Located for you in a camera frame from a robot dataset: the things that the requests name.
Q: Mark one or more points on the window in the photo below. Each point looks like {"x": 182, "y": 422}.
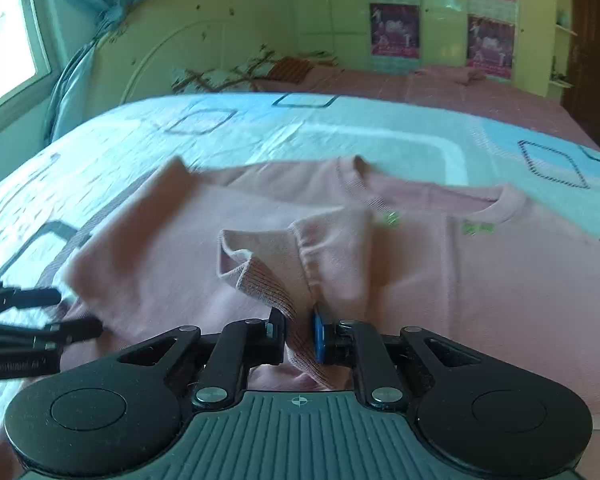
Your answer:
{"x": 26, "y": 64}

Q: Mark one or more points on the patterned white brown pillow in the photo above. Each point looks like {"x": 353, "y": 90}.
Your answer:
{"x": 243, "y": 78}

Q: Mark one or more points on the pink striped bed cover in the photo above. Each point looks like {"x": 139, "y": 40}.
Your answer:
{"x": 487, "y": 98}

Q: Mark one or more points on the blue curtain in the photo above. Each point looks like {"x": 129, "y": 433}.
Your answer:
{"x": 68, "y": 98}

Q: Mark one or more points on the lower right pink poster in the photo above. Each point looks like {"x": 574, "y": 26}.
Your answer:
{"x": 490, "y": 46}

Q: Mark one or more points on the cream round headboard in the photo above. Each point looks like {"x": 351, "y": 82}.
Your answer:
{"x": 139, "y": 59}

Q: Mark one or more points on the cream glossy wardrobe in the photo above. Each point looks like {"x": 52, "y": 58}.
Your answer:
{"x": 342, "y": 28}

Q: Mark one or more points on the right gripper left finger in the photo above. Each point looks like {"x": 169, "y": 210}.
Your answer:
{"x": 212, "y": 368}

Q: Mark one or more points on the pink knit sweater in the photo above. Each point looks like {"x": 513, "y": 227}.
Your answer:
{"x": 489, "y": 268}

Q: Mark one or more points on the orange striped pillow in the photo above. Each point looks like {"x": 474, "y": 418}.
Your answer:
{"x": 290, "y": 70}

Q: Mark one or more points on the cream corner shelves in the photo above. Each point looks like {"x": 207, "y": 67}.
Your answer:
{"x": 565, "y": 39}

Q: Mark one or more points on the white blue patterned bedsheet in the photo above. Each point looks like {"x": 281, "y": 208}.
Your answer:
{"x": 51, "y": 205}

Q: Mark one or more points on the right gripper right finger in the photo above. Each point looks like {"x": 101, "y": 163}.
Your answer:
{"x": 414, "y": 367}

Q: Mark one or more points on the lower left pink poster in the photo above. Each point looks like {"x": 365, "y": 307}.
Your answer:
{"x": 394, "y": 38}

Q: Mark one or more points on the crumpled pink cloth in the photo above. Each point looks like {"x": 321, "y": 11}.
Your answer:
{"x": 458, "y": 75}

